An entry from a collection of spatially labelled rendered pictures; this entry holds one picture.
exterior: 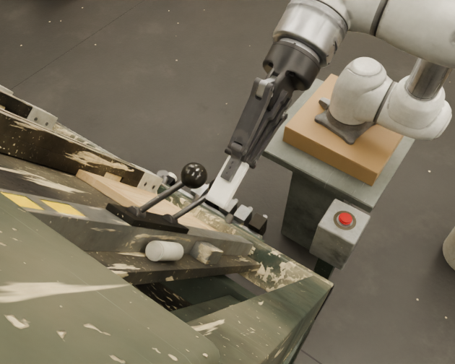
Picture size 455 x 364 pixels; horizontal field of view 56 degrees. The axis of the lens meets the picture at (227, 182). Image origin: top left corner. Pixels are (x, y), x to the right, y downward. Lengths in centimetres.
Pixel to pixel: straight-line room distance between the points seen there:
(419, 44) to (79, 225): 47
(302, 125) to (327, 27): 110
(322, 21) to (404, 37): 11
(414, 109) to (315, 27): 93
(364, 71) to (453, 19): 95
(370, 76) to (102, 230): 116
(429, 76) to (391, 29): 80
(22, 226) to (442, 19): 53
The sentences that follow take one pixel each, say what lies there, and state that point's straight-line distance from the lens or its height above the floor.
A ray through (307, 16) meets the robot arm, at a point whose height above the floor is 171.
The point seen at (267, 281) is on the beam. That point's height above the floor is 86.
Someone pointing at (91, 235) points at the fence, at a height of 159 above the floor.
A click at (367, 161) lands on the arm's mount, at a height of 83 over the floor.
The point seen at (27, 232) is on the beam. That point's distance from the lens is 17.
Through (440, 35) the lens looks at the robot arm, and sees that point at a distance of 61.
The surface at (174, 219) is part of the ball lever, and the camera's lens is 74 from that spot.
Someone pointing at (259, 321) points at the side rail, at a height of 162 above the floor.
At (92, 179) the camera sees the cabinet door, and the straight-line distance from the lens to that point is 103.
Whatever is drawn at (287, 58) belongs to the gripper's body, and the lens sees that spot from 59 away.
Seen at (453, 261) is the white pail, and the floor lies 5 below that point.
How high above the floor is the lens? 203
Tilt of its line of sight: 54 degrees down
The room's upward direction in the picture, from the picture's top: straight up
